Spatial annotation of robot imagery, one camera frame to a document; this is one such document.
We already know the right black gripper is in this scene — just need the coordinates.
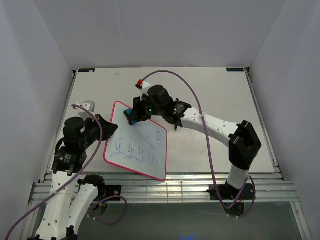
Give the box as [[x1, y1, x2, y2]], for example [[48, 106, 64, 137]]
[[128, 95, 164, 124]]

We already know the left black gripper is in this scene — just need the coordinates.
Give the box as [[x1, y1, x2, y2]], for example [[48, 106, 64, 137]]
[[80, 113, 119, 149]]

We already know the blue whiteboard eraser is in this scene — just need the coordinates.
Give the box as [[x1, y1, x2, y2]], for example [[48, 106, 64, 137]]
[[123, 108, 137, 126]]

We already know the pink framed whiteboard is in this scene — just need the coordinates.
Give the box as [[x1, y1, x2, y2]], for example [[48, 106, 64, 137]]
[[103, 101, 168, 181]]

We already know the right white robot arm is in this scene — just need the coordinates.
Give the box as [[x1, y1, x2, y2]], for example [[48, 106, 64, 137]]
[[127, 80, 262, 199]]

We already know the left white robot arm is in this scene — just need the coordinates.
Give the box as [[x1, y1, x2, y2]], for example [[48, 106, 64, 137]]
[[32, 114, 118, 240]]

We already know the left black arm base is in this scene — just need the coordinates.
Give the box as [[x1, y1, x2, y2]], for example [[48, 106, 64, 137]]
[[103, 184, 122, 201]]

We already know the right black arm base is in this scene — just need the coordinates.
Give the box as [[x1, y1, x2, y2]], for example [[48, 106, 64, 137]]
[[206, 182, 255, 200]]

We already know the left blue table label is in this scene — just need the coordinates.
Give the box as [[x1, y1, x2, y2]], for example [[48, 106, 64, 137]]
[[78, 68, 96, 73]]

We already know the blue table label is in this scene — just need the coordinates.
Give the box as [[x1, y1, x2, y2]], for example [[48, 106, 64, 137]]
[[226, 67, 245, 72], [78, 68, 96, 73]]

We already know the right blue table label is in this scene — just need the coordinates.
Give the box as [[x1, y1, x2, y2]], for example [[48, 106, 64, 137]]
[[226, 67, 245, 72]]

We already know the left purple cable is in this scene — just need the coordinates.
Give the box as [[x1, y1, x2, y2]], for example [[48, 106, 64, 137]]
[[4, 103, 127, 237]]

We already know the purple cable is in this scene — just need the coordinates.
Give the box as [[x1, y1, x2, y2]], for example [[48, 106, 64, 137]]
[[141, 70, 257, 217], [4, 103, 127, 237]]

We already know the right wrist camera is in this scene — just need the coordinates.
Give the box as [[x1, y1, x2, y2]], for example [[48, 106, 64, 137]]
[[135, 79, 152, 96]]

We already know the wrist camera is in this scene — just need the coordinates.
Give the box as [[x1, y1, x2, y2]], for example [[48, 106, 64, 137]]
[[74, 100, 96, 119], [135, 79, 152, 96]]

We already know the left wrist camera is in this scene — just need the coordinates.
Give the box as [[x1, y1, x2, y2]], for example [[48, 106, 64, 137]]
[[74, 100, 96, 119]]

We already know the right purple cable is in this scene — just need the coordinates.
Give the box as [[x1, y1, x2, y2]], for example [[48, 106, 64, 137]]
[[141, 70, 257, 217]]

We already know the aluminium frame rail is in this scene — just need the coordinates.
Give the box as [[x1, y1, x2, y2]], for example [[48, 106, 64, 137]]
[[27, 172, 301, 205]]

